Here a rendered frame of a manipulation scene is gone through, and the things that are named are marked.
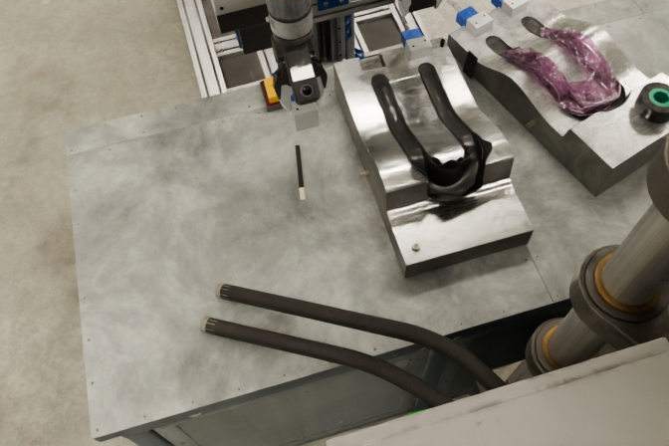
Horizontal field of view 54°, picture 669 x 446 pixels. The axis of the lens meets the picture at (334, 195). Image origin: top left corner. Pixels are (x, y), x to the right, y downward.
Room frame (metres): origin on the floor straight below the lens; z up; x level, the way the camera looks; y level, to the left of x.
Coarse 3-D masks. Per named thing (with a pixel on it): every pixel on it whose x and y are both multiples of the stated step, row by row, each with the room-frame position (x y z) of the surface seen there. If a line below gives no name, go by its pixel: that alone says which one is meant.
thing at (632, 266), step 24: (648, 216) 0.28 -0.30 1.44; (624, 240) 0.29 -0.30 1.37; (648, 240) 0.26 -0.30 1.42; (624, 264) 0.27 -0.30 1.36; (648, 264) 0.25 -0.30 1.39; (624, 288) 0.25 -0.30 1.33; (648, 288) 0.24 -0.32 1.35; (552, 336) 0.29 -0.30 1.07; (576, 336) 0.26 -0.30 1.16; (576, 360) 0.24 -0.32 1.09
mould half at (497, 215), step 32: (352, 64) 0.99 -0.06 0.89; (416, 64) 0.97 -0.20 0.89; (448, 64) 0.97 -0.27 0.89; (352, 96) 0.90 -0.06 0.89; (416, 96) 0.89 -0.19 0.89; (448, 96) 0.88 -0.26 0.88; (352, 128) 0.85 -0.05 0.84; (384, 128) 0.81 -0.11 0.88; (416, 128) 0.80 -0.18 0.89; (480, 128) 0.77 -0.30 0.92; (384, 160) 0.70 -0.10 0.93; (512, 160) 0.68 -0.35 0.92; (384, 192) 0.64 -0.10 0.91; (416, 192) 0.64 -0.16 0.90; (480, 192) 0.65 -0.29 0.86; (512, 192) 0.65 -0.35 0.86; (384, 224) 0.63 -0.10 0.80; (416, 224) 0.59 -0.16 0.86; (448, 224) 0.59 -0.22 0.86; (480, 224) 0.58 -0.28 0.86; (512, 224) 0.58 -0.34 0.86; (416, 256) 0.52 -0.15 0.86; (448, 256) 0.52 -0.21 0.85; (480, 256) 0.54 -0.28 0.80
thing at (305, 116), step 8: (296, 104) 0.83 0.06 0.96; (312, 104) 0.83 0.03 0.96; (296, 112) 0.81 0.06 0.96; (304, 112) 0.81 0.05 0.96; (312, 112) 0.81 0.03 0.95; (296, 120) 0.80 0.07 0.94; (304, 120) 0.81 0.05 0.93; (312, 120) 0.81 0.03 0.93; (296, 128) 0.80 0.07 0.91; (304, 128) 0.81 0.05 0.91
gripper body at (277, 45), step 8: (312, 32) 0.85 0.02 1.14; (272, 40) 0.88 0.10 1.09; (280, 40) 0.82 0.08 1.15; (288, 40) 0.82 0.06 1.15; (296, 40) 0.82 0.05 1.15; (304, 40) 0.82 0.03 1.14; (280, 48) 0.86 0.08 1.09; (312, 48) 0.86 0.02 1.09; (280, 56) 0.84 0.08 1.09; (312, 56) 0.84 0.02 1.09; (280, 64) 0.83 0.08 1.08; (288, 80) 0.82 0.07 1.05
